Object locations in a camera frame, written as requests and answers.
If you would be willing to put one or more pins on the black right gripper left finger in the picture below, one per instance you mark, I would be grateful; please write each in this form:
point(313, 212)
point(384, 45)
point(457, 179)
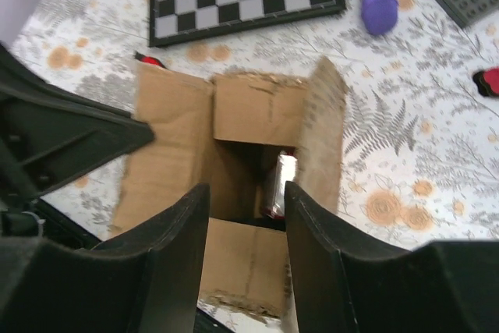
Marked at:
point(155, 269)

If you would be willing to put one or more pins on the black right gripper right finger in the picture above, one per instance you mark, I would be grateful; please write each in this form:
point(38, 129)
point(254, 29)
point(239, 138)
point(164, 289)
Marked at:
point(319, 243)

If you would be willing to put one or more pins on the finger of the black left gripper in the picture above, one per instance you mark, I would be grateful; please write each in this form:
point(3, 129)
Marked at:
point(51, 137)

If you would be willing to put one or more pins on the red black utility knife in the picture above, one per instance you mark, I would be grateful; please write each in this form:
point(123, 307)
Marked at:
point(149, 60)

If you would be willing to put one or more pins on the red black knife cap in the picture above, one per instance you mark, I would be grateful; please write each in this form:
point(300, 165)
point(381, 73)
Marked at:
point(487, 82)

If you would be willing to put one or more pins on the brown cardboard express box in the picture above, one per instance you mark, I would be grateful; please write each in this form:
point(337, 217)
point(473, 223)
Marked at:
point(227, 131)

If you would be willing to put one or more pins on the floral patterned table mat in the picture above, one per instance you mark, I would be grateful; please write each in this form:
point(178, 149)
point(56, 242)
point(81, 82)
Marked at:
point(419, 147)

